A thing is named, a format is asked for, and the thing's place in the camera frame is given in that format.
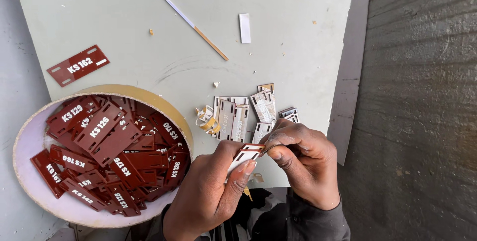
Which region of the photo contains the film-covered maroon tag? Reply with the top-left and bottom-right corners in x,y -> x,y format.
225,143 -> 266,183

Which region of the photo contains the curled peeled film scrap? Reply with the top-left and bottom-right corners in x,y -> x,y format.
195,105 -> 221,136

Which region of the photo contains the person's left hand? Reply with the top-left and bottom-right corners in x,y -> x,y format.
163,140 -> 258,241

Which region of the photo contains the pile of maroon number tags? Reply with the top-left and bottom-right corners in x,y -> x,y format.
30,95 -> 191,217

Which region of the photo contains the pale green work board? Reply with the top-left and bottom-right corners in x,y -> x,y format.
11,0 -> 359,189

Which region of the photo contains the white film piece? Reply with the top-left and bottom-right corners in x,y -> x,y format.
238,13 -> 252,44

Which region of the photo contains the round white tray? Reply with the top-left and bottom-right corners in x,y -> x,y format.
13,84 -> 194,229

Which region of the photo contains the person's dark clothing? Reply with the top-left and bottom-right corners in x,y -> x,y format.
127,187 -> 299,241

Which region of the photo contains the single maroon number plate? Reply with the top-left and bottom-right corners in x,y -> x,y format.
46,44 -> 111,88

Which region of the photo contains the grey board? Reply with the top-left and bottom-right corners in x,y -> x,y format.
326,0 -> 372,166

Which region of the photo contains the heap of white-filmed tags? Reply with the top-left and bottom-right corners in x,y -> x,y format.
212,83 -> 301,145

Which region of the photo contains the white and tan strip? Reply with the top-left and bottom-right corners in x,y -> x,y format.
159,0 -> 230,62

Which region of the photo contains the person's right hand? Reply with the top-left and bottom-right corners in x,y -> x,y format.
260,119 -> 341,211

